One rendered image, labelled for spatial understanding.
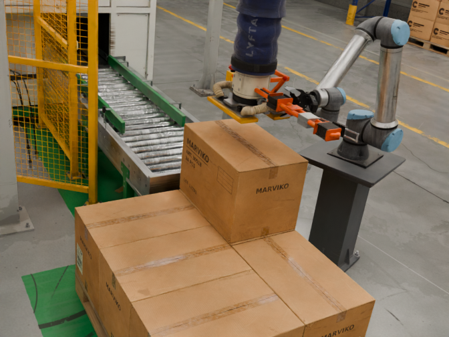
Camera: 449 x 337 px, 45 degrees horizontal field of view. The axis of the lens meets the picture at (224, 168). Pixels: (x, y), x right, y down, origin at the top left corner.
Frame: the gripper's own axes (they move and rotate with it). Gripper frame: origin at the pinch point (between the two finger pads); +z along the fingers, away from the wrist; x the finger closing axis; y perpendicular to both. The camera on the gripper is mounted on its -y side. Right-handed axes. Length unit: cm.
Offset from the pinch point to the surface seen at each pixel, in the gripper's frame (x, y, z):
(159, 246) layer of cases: -70, 7, 54
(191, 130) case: -31, 48, 20
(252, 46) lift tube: 21.1, 20.2, 7.5
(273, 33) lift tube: 27.8, 16.3, -0.7
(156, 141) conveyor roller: -70, 120, 7
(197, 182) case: -56, 35, 21
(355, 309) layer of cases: -72, -64, -7
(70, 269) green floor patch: -125, 74, 79
